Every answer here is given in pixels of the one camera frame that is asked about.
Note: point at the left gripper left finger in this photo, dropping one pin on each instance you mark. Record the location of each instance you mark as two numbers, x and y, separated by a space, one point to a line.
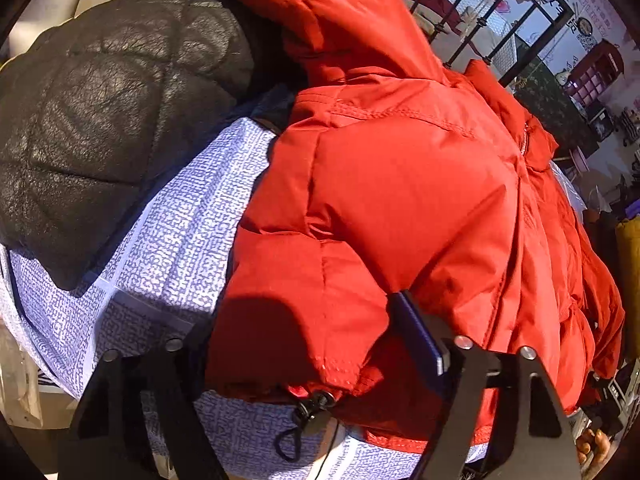
109 435

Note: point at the red puffer jacket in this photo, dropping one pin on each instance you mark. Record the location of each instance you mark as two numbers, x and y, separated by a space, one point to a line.
397 174

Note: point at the mustard yellow puffer jacket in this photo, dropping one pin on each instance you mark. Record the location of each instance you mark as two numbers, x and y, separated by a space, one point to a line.
628 244

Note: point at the black iron bed frame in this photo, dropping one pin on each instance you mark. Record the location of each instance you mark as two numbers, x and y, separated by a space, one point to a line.
536 25

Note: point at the purple plaid bed sheet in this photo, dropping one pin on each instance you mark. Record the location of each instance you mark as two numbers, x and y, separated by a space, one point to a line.
164 277

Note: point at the black quilted leather jacket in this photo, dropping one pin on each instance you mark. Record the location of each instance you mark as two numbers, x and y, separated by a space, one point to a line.
100 112

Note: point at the person's right hand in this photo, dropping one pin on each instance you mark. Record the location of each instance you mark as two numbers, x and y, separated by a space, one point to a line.
592 446

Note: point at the white hanging swing bed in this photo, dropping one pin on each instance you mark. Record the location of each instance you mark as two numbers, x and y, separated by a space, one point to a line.
461 31

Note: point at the red phone booth cabinet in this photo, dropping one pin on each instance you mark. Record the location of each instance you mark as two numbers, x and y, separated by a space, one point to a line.
595 72

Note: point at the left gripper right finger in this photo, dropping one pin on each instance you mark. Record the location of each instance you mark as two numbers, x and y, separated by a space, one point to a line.
529 435

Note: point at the green patterned rug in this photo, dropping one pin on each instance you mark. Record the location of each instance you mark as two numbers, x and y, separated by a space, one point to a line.
537 89

